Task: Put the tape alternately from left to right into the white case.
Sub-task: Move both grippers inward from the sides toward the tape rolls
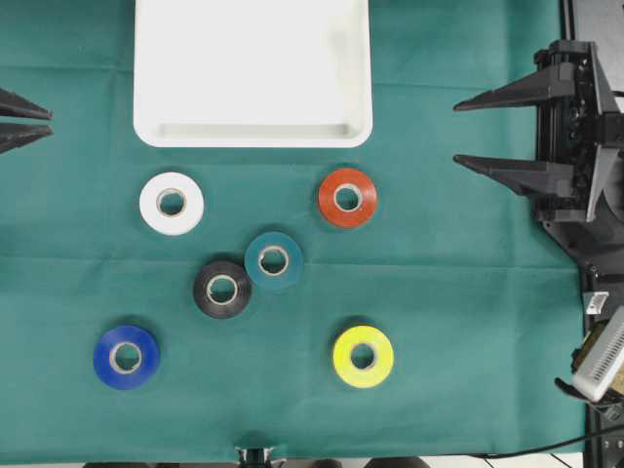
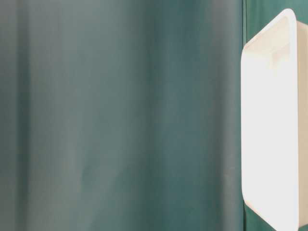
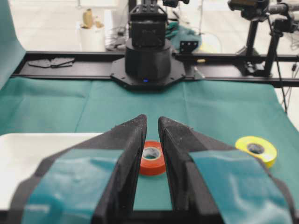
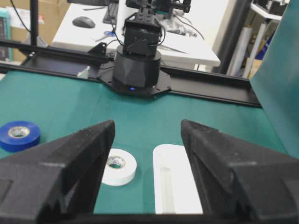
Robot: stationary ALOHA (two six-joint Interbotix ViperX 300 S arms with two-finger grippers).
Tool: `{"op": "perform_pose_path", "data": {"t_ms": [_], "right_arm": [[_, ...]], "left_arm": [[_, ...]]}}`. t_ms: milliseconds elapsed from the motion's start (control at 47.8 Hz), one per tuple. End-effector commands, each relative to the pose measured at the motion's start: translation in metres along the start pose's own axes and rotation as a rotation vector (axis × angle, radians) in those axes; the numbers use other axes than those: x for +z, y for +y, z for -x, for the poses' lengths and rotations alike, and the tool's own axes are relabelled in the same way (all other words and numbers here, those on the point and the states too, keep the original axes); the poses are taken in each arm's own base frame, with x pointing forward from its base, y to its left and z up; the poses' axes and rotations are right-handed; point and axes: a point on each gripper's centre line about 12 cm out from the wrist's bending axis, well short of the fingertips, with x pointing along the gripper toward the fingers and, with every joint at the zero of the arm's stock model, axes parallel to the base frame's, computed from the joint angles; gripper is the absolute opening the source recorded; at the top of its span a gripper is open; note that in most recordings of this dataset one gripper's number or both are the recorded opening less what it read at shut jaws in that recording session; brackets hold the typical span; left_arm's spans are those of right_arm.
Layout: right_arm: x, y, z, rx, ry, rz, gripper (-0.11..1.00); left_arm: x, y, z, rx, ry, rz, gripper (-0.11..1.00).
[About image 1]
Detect white tape roll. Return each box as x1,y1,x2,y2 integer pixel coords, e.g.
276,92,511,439
138,172,205,236

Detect teal tape roll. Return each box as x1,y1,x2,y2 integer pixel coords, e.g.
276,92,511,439
245,232,303,291

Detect black cable bottom right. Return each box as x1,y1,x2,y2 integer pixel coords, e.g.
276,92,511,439
470,422,624,459

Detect yellow tape roll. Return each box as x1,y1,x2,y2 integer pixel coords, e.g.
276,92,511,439
331,326,394,389

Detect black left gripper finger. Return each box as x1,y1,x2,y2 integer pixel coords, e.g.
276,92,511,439
0,89,52,120
0,123,53,153

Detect black clamp table edge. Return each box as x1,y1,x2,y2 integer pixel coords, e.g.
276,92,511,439
236,447,273,468

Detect white plastic tray case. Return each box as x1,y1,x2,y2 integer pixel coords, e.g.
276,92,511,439
134,1,373,148

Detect black tape roll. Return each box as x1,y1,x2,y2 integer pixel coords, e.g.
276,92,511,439
193,261,253,320

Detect red tape roll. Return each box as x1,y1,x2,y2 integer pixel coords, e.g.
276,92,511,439
318,168,378,229

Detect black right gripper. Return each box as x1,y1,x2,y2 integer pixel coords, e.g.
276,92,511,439
452,40,623,273

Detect white perforated box device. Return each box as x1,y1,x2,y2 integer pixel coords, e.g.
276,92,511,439
572,306,623,402

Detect green table cloth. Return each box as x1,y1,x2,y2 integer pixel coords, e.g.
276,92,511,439
1,1,584,463

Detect blue tape roll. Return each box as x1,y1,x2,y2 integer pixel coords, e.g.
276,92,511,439
93,325,160,390

